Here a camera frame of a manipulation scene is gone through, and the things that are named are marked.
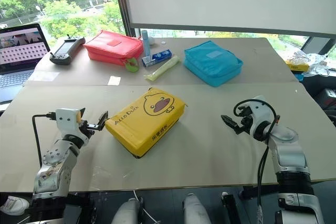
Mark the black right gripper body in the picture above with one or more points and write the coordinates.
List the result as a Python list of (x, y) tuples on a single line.
[(246, 123)]

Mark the yellow duck pouch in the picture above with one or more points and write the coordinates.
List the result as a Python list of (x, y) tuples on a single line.
[(141, 127)]

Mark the light blue bottle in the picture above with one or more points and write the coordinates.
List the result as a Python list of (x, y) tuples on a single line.
[(145, 44)]

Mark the blue white toothpaste box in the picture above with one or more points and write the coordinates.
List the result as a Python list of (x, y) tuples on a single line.
[(157, 57)]

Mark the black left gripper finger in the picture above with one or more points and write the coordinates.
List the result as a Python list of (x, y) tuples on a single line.
[(103, 120), (82, 113)]

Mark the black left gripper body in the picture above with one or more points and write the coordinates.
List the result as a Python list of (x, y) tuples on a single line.
[(85, 129)]

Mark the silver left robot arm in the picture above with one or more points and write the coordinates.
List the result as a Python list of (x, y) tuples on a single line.
[(52, 161)]

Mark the black handheld remote controller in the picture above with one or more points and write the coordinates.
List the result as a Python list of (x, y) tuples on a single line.
[(64, 51)]

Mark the yellow flat box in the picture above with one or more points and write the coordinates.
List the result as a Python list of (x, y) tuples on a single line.
[(296, 66)]

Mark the open laptop computer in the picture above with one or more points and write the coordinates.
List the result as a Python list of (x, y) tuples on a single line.
[(15, 51)]

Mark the clear plastic bag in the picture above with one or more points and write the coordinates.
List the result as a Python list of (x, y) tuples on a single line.
[(316, 60)]

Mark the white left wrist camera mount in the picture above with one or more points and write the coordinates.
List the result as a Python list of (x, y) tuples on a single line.
[(65, 119)]

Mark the grey rounded robot leg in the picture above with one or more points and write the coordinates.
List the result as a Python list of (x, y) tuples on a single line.
[(195, 209), (127, 212)]

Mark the white paper label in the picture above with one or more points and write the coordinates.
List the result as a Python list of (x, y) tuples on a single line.
[(114, 80)]

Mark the white sneaker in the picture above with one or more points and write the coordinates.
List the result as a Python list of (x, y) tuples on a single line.
[(14, 205)]

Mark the red fabric pouch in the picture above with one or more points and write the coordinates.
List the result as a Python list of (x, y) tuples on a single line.
[(110, 47)]

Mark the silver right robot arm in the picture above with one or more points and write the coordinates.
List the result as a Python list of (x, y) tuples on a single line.
[(288, 150)]

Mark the pale yellow tube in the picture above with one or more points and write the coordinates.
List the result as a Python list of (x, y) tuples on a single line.
[(162, 68)]

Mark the black window post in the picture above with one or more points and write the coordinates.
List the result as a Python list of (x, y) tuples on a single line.
[(119, 1)]

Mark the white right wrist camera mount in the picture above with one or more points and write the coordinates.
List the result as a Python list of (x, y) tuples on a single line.
[(260, 111)]

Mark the blue fabric pouch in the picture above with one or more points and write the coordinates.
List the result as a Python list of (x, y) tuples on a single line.
[(212, 64)]

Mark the green tag on pouch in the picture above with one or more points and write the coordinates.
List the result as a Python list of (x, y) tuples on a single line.
[(132, 65)]

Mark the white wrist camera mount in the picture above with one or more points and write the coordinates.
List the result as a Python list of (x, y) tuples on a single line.
[(260, 111), (65, 119)]

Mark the black red device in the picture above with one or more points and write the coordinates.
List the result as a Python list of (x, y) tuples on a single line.
[(328, 98)]

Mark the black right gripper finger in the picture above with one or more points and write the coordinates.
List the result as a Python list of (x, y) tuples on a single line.
[(239, 130), (229, 120)]

